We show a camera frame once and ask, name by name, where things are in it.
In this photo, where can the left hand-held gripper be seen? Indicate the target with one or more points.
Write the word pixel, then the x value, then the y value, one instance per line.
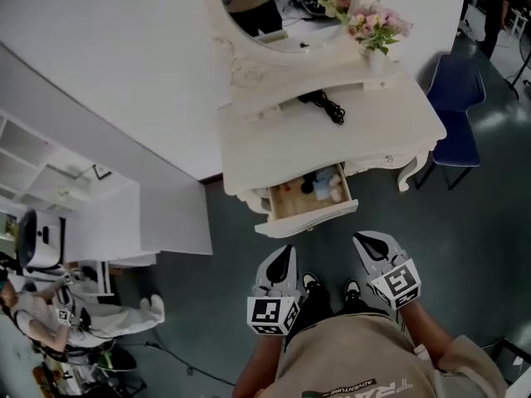
pixel 274 311

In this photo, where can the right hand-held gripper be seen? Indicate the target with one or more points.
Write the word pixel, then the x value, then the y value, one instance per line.
pixel 396 282

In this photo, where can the white wooden drawer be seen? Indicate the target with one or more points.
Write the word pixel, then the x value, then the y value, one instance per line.
pixel 298 205

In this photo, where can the person's right forearm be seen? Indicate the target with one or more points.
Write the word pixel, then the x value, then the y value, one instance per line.
pixel 423 334

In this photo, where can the person's left forearm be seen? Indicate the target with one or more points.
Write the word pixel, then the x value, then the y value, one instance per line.
pixel 261 363

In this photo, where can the white dressing table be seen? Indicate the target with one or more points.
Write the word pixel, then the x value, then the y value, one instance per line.
pixel 373 114

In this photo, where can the white open shelf unit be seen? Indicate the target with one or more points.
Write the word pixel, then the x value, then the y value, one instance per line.
pixel 29 160

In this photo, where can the person's black trousers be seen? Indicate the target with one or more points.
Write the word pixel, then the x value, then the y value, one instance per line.
pixel 315 309

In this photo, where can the person's right black white shoe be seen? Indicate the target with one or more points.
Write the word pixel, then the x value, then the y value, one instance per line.
pixel 352 287

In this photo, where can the person's black white shoe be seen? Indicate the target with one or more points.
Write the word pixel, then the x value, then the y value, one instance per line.
pixel 310 281
pixel 352 287

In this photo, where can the person's left black white shoe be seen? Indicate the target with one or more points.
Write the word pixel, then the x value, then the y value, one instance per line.
pixel 310 281

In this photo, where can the person's beige shirt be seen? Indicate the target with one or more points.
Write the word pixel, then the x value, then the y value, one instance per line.
pixel 357 359

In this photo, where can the black round item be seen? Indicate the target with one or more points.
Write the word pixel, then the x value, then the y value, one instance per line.
pixel 307 187

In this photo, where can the white side table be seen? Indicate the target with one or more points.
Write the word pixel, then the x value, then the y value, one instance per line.
pixel 137 214

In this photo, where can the blue chair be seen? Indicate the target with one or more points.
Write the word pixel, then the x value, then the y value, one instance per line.
pixel 454 98

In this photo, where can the white vase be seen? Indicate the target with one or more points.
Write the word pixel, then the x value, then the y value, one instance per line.
pixel 378 60

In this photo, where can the white black device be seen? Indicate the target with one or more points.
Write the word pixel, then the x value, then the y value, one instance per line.
pixel 39 243

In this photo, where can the black fan stand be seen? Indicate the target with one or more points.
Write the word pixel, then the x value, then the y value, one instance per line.
pixel 522 64

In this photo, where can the pink flower bouquet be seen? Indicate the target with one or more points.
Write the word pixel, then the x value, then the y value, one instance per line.
pixel 373 21

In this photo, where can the oval mirror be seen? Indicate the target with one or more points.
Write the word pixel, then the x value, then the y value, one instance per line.
pixel 298 23

